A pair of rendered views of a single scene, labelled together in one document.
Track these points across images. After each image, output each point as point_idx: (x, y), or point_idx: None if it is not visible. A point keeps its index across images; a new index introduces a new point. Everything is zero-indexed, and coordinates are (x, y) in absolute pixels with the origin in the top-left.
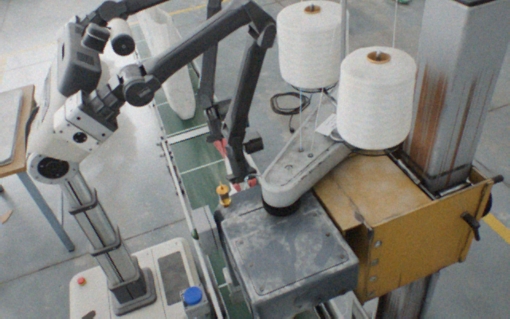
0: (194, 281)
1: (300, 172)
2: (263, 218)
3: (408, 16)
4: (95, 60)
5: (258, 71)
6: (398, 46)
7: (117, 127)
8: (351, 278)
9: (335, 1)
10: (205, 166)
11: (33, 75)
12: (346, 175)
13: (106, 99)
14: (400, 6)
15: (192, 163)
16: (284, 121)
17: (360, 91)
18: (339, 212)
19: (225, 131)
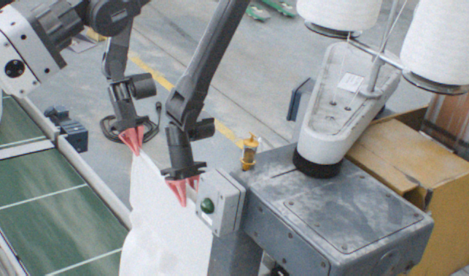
0: None
1: (346, 123)
2: (303, 180)
3: (268, 36)
4: None
5: (238, 20)
6: (262, 70)
7: (66, 63)
8: (423, 244)
9: (172, 6)
10: (33, 200)
11: None
12: (374, 142)
13: (64, 17)
14: (256, 24)
15: (9, 195)
16: (126, 152)
17: (460, 9)
18: (389, 174)
19: (174, 101)
